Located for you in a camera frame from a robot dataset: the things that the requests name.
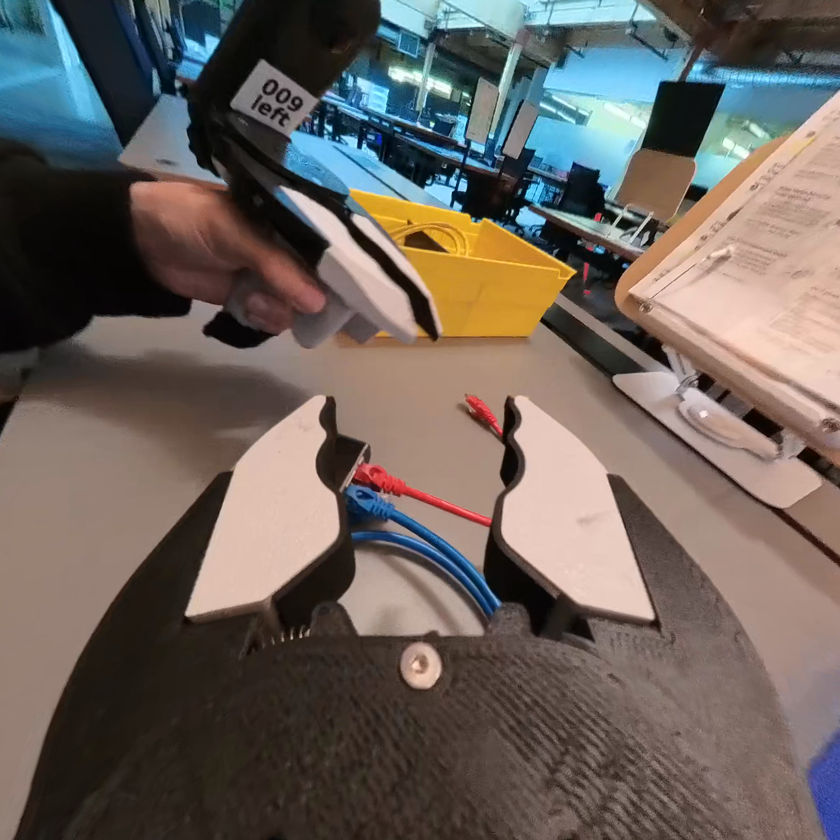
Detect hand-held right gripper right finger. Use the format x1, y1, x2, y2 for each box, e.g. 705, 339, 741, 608
484, 395, 657, 641

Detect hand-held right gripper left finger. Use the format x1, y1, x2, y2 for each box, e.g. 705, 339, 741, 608
185, 395, 357, 624

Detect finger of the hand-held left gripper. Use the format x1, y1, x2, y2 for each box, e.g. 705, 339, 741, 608
344, 197, 445, 341
276, 185, 421, 349

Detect yellow ethernet cable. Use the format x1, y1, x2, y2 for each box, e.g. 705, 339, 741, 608
387, 223, 468, 258

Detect black network splitter box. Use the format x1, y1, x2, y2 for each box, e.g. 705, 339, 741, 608
335, 436, 372, 490

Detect yellow plastic bin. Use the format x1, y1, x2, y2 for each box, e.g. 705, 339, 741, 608
338, 189, 577, 339

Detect red ethernet cable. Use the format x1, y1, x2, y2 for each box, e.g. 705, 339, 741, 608
354, 392, 506, 528

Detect blue ethernet cable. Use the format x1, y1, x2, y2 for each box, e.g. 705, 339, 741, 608
343, 484, 503, 621

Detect person's left forearm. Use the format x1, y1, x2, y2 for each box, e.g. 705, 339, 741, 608
0, 138, 191, 355

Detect grey desk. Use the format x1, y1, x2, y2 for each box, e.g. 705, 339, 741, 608
0, 295, 840, 840

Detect person's left hand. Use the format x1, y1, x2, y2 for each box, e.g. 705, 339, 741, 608
130, 180, 328, 336

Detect dark office chair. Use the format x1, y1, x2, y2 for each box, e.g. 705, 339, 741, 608
561, 163, 606, 221
453, 147, 536, 217

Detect standing whiteboard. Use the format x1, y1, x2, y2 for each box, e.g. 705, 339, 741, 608
502, 100, 539, 160
466, 79, 500, 145

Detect row of wooden office desks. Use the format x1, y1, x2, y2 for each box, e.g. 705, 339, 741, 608
315, 92, 657, 263

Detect wooden document stand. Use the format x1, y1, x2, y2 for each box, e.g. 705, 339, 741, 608
612, 88, 840, 509

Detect brown board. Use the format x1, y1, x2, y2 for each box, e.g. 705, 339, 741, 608
617, 150, 697, 221

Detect printed instruction papers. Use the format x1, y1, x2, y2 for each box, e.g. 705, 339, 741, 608
629, 92, 840, 427

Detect black board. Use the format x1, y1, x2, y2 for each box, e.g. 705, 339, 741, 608
640, 80, 726, 158

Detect blue plastic bin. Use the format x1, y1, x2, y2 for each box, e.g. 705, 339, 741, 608
807, 735, 840, 840

